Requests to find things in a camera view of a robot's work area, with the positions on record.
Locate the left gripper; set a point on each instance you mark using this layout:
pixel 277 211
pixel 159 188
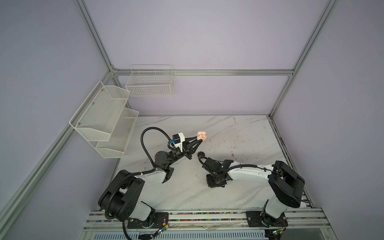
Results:
pixel 189 146

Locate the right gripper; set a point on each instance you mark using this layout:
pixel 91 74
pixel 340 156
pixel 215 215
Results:
pixel 210 184

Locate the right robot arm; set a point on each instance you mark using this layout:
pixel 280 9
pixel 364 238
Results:
pixel 287 185

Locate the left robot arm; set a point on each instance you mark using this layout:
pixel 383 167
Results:
pixel 122 198

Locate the lower white mesh shelf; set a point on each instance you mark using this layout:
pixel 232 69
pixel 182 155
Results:
pixel 119 140

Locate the white mesh shelf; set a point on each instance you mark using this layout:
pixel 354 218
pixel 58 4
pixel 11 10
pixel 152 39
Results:
pixel 119 140
pixel 97 117

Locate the upper white mesh shelf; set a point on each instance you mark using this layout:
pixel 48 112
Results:
pixel 97 117

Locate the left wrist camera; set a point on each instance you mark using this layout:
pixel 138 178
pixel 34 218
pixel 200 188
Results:
pixel 176 143

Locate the white wire basket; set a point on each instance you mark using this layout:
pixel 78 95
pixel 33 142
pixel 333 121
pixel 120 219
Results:
pixel 150 80

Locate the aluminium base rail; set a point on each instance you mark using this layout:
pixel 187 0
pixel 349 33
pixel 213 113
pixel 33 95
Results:
pixel 295 224

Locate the aluminium frame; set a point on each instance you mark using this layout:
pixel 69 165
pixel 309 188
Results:
pixel 17 204

